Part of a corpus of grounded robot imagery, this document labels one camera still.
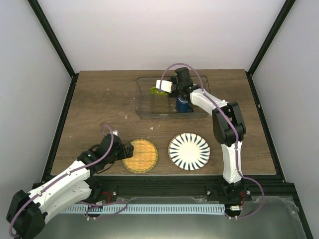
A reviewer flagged dark blue mug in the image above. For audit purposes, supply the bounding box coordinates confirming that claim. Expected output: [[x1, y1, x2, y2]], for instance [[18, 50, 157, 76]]
[[175, 95, 193, 113]]

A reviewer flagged lime green plate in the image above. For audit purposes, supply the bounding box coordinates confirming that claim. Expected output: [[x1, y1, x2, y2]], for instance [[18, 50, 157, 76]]
[[150, 87, 167, 96]]

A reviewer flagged grey wire dish rack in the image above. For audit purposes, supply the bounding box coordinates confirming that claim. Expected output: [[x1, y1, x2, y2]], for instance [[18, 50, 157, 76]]
[[134, 75, 213, 120]]

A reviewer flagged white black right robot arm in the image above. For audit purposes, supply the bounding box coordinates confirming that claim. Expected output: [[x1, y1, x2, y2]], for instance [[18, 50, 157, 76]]
[[156, 63, 246, 201]]

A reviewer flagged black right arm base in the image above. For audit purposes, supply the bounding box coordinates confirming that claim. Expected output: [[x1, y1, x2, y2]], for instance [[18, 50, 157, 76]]
[[205, 181, 252, 204]]

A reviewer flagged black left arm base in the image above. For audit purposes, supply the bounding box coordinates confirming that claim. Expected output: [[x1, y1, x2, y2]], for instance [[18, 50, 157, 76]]
[[83, 190, 116, 204]]

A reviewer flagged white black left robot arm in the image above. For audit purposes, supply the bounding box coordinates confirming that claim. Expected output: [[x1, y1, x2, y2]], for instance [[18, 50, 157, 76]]
[[6, 133, 134, 239]]

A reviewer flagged woven yellow round placemat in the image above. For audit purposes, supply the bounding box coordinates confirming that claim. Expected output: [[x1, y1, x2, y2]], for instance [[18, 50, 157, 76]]
[[123, 139, 158, 174]]

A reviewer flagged white blue striped plate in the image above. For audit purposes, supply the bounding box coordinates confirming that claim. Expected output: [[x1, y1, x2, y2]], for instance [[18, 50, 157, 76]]
[[168, 133, 210, 171]]

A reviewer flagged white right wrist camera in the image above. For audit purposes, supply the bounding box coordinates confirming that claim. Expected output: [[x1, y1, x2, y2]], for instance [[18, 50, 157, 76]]
[[156, 80, 172, 93]]

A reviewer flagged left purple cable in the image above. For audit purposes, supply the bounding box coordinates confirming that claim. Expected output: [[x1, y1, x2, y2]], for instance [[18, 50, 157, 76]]
[[8, 123, 129, 237]]

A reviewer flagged purple cable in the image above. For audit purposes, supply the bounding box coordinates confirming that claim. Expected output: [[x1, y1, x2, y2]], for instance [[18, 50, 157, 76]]
[[8, 123, 129, 237], [159, 62, 265, 220]]

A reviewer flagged light blue slotted cable duct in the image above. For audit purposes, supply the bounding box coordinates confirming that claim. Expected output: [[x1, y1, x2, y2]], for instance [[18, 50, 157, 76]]
[[63, 204, 225, 215]]

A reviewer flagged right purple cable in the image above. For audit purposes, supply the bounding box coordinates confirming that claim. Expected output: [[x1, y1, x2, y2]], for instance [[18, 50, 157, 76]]
[[159, 62, 265, 220]]

